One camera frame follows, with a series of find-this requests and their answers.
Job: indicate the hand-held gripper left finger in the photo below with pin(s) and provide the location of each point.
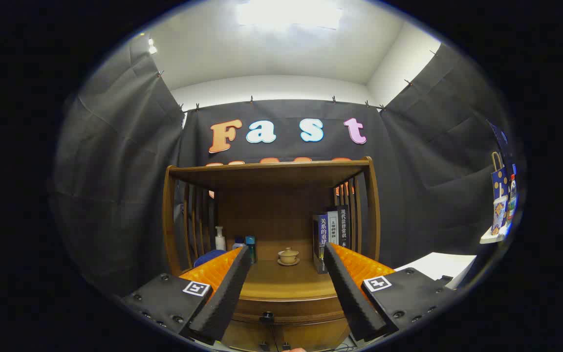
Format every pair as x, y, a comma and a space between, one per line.
225, 298

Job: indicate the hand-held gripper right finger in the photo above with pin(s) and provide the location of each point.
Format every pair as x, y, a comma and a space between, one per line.
352, 293

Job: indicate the black drawer knob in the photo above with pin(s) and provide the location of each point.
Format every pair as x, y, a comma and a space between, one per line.
267, 318

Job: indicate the wooden drawer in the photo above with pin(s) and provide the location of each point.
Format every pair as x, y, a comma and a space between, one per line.
301, 308

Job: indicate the wooden countertop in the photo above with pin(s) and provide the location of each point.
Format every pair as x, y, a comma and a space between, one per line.
286, 282

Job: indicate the blue towel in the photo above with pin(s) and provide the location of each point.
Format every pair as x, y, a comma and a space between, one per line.
208, 256

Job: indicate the white bottle blue cap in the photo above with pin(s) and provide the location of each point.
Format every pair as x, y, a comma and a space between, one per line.
238, 243

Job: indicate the clear blue bottle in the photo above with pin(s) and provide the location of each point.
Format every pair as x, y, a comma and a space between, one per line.
250, 247

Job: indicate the white pump bottle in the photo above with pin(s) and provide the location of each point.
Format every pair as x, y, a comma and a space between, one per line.
220, 239

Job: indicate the book with blue spine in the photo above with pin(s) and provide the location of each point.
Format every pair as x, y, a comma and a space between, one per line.
321, 239

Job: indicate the beige saucer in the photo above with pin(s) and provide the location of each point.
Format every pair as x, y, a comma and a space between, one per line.
291, 264

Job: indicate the book with pale spine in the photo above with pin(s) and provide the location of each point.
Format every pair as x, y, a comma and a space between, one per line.
333, 227

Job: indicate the book with black spine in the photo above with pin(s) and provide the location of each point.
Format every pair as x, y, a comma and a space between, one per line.
344, 225

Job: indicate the beige lidded teacup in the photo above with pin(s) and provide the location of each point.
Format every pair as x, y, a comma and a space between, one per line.
289, 255

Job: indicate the white appliance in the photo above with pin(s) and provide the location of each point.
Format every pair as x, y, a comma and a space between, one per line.
440, 266

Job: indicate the small white shelf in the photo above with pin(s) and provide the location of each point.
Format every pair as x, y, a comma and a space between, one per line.
491, 238

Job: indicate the printed paper cup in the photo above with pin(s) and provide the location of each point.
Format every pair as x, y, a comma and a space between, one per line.
499, 212

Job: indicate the black backdrop cloth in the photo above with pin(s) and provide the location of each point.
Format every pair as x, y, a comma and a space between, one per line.
115, 171

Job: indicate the blue dotted paper bag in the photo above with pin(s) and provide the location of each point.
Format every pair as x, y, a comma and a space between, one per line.
499, 181

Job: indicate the small drink bottle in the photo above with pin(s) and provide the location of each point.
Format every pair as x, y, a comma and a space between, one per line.
512, 193

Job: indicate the small spot lamp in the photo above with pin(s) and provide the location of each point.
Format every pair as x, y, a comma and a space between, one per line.
152, 48

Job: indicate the wooden cabinet frame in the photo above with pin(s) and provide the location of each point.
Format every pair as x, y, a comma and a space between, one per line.
271, 205

